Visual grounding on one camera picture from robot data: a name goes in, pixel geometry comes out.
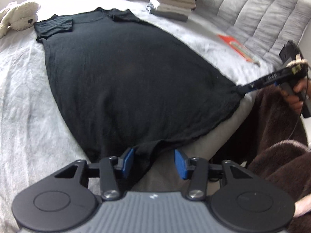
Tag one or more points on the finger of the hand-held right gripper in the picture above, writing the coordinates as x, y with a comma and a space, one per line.
257, 83

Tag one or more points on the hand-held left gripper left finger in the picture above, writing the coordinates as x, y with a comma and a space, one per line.
128, 162

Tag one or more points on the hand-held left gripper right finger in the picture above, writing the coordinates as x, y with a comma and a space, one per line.
181, 163

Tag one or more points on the black t-shirt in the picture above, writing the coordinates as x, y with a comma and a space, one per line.
121, 77

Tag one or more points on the person's right hand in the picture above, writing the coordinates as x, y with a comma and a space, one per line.
295, 102

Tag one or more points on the orange flat packet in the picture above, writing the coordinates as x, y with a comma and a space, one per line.
239, 48

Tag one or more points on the brown fleece robe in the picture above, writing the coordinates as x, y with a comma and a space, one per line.
272, 131

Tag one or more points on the grey quilted headboard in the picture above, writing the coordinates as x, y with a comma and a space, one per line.
247, 9

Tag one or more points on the grey folded garment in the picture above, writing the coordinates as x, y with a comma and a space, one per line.
170, 15

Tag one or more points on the white folded garment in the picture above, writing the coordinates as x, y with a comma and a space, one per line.
170, 6

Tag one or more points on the white plush dog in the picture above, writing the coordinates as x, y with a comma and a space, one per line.
19, 17

